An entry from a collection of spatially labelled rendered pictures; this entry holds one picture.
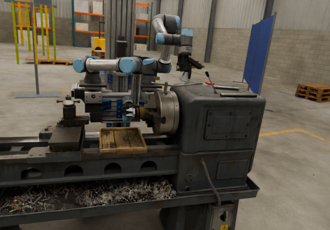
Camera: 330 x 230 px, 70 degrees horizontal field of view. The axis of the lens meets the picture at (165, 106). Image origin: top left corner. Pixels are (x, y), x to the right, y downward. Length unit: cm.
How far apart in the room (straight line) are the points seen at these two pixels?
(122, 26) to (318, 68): 1090
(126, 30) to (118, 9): 19
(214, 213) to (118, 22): 176
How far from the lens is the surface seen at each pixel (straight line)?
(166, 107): 152
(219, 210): 194
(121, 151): 154
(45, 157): 151
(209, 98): 153
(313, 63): 1259
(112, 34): 227
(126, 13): 231
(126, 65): 175
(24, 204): 176
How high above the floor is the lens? 160
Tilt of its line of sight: 16 degrees down
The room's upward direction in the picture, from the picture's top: 5 degrees clockwise
